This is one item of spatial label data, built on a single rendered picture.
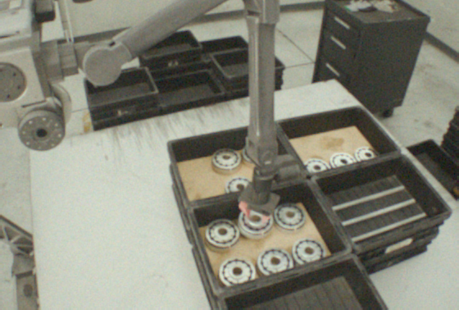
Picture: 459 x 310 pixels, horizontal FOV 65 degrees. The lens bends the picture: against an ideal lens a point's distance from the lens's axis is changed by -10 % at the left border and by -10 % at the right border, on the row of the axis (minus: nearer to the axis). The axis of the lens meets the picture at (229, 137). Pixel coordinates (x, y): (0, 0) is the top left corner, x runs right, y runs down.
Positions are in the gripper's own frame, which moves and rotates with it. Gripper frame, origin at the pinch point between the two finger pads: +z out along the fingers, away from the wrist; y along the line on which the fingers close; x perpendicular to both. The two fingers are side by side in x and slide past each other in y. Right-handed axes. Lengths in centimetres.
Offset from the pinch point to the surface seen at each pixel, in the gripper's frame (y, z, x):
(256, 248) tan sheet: -3.2, 7.2, 5.5
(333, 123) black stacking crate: -8, 2, -60
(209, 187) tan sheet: 21.0, 7.5, -9.8
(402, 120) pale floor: -46, 87, -210
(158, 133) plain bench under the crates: 62, 21, -37
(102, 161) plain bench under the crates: 72, 21, -11
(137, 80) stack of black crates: 115, 40, -90
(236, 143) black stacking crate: 21.2, 3.8, -30.5
